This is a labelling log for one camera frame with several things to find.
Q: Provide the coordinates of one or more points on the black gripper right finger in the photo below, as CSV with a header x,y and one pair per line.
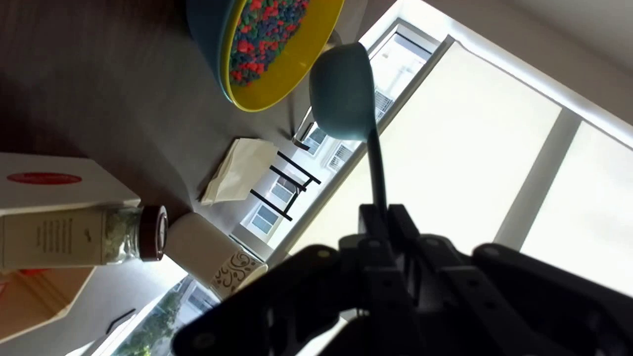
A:
x,y
501,304

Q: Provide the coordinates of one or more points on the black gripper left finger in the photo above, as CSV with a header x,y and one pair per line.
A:
x,y
284,310

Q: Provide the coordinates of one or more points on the blue serving spoon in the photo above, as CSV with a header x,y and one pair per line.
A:
x,y
343,86

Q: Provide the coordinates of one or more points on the yellow plate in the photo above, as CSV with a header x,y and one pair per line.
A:
x,y
309,52

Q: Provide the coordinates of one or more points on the colourful cereal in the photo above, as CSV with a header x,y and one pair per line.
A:
x,y
264,33

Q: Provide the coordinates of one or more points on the white printed paper carton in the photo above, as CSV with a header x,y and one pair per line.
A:
x,y
204,254

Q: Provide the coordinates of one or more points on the white folded paper napkin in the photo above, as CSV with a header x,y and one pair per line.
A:
x,y
238,171

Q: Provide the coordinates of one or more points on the glass spice jar dark cap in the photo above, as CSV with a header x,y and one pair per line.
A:
x,y
66,238

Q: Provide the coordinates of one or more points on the cream wooden box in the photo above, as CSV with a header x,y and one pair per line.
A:
x,y
52,199

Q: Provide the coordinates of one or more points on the blue bowl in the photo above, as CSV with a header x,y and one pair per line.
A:
x,y
204,33

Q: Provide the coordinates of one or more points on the round dark wooden table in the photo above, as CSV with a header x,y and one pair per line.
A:
x,y
100,80

